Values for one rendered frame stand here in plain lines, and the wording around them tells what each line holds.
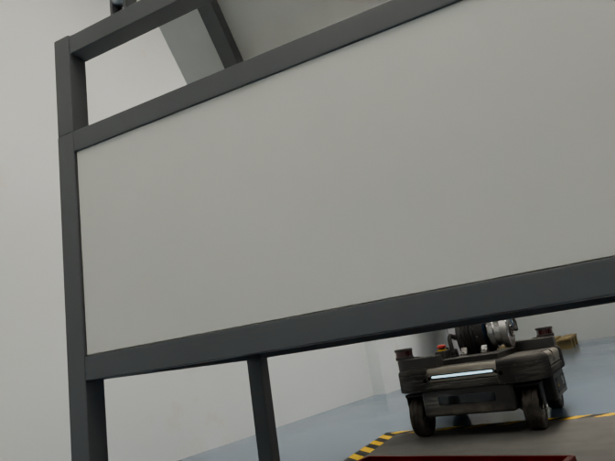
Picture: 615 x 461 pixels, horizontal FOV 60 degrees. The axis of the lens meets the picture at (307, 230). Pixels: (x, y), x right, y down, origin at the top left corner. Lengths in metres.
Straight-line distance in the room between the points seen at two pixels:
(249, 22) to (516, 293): 0.99
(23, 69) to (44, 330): 1.04
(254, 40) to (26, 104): 1.25
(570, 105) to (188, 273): 0.56
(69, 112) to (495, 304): 0.80
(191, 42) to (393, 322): 1.01
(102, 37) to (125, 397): 1.61
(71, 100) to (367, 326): 0.69
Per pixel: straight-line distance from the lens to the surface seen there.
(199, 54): 1.48
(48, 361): 2.18
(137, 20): 1.05
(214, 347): 0.80
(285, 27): 1.38
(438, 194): 0.69
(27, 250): 2.21
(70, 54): 1.14
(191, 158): 0.87
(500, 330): 2.28
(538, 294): 0.65
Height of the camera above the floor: 0.34
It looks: 13 degrees up
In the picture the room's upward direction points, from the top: 9 degrees counter-clockwise
